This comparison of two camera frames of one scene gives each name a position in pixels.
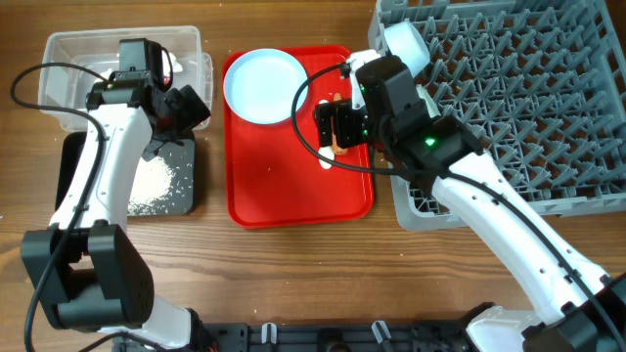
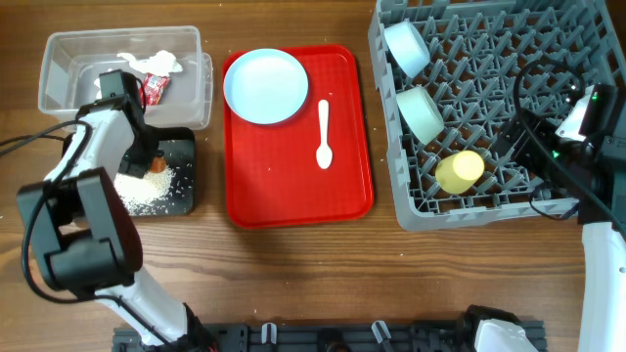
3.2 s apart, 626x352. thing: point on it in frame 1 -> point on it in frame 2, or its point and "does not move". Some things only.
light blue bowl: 406,43 does not move
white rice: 151,184 does not move
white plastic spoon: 327,152 does not move
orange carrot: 340,151 -> 157,164
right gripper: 342,114 -> 539,132
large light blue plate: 261,86 does not move
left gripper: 191,108 -> 138,167
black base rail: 314,336 does not move
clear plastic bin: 98,51 does not move
